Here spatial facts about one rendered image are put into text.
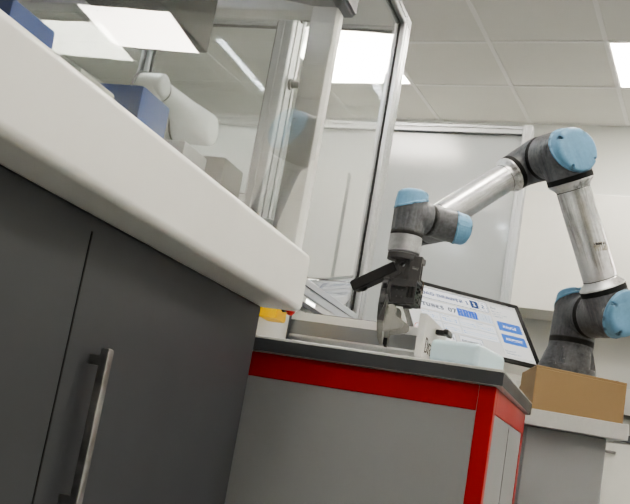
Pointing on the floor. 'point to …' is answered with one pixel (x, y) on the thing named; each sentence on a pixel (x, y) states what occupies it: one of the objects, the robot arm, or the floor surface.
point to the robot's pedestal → (563, 458)
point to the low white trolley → (374, 429)
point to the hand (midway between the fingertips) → (380, 339)
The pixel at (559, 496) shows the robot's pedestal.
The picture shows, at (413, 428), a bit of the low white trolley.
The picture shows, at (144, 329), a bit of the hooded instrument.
